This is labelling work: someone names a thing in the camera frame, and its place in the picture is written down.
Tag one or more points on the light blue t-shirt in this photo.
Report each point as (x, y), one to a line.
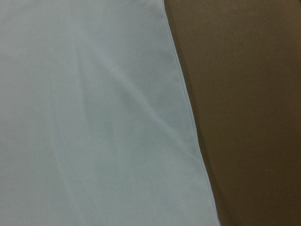
(96, 126)

